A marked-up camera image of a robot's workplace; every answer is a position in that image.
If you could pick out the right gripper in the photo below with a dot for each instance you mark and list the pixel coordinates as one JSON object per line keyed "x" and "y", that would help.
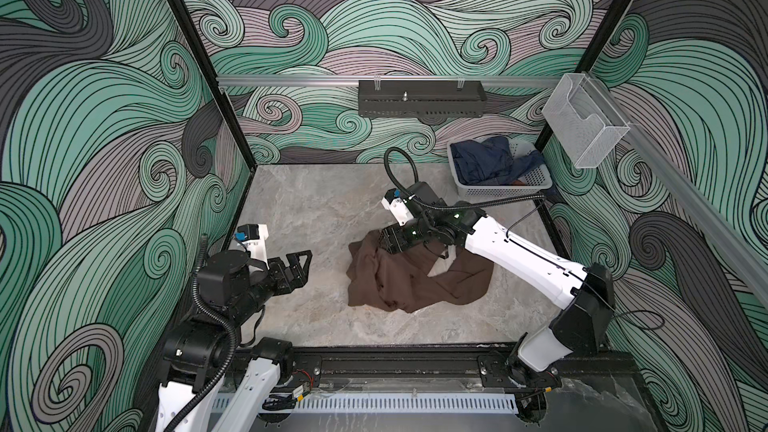
{"x": 395, "y": 234}

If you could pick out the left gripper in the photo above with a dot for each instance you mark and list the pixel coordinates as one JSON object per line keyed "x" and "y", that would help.
{"x": 285, "y": 283}

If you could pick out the brown corduroy trousers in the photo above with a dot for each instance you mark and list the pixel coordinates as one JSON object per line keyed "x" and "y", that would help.
{"x": 404, "y": 281}

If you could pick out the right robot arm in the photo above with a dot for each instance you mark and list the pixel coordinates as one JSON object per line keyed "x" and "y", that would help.
{"x": 584, "y": 295}

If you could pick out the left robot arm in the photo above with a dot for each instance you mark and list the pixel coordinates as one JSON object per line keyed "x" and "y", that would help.
{"x": 209, "y": 378}

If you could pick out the blue denim trousers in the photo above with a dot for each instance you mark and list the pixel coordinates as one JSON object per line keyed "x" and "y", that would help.
{"x": 491, "y": 163}

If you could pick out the white plastic laundry basket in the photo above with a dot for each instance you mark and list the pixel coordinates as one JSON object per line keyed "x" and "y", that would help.
{"x": 536, "y": 181}

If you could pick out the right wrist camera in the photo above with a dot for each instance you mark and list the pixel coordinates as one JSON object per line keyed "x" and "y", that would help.
{"x": 394, "y": 203}

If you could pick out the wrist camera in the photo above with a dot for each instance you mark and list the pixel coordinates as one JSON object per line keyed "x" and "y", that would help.
{"x": 253, "y": 238}
{"x": 394, "y": 203}

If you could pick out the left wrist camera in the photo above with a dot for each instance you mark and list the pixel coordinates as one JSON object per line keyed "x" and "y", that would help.
{"x": 253, "y": 238}

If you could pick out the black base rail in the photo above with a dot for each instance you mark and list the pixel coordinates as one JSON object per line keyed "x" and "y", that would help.
{"x": 489, "y": 365}

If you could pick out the white slotted cable duct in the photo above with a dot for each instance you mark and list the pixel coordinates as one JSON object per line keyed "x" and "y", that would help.
{"x": 453, "y": 403}

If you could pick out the black perforated wall tray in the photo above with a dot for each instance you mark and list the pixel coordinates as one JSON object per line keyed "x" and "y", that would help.
{"x": 421, "y": 99}

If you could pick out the clear acrylic wall holder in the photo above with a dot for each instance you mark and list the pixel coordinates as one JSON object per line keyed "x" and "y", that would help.
{"x": 585, "y": 118}

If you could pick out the aluminium rail right wall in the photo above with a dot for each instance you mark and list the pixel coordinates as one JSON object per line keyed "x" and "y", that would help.
{"x": 710, "y": 170}

